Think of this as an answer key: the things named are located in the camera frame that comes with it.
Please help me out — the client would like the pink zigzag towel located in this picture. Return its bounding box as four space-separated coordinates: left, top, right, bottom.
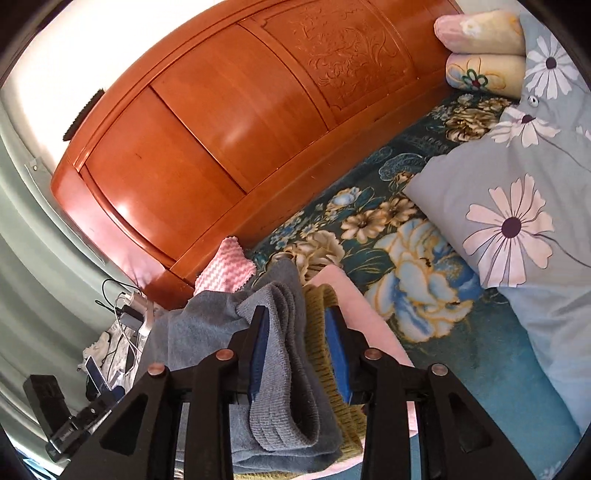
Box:
194 237 257 293

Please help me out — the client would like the grey-green curtain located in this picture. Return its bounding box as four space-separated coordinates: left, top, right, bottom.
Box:
0 88 153 462

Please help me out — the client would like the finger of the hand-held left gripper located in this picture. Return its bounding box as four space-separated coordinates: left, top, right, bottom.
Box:
84 355 126 402

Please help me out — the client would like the olive knit sweater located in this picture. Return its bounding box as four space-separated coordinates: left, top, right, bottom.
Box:
302 284 366 468

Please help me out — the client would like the wooden headboard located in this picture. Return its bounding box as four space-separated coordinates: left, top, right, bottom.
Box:
51 0 462 311

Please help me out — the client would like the grey printed sweatshirt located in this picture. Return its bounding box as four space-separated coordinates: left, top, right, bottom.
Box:
134 258 345 474

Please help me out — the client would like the light blue floral duvet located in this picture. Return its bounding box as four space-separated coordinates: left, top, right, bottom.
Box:
402 9 591 439

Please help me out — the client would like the white power strip with cables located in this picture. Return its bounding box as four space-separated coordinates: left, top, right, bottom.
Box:
95 277 145 372

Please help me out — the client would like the teal floral bed sheet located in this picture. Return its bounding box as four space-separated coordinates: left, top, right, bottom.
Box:
245 90 583 480

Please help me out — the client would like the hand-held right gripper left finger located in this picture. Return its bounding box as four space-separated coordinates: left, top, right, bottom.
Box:
69 305 271 480

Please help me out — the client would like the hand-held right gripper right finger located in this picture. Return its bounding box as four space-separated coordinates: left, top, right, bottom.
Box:
323 305 539 480

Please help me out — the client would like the yellow floral pillow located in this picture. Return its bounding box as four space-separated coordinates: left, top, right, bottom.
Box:
445 52 528 99

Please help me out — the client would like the pink folded garment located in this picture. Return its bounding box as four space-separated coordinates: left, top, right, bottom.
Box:
307 265 419 480

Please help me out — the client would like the pink and yellow pillow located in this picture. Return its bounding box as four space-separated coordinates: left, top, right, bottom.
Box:
434 10 527 57

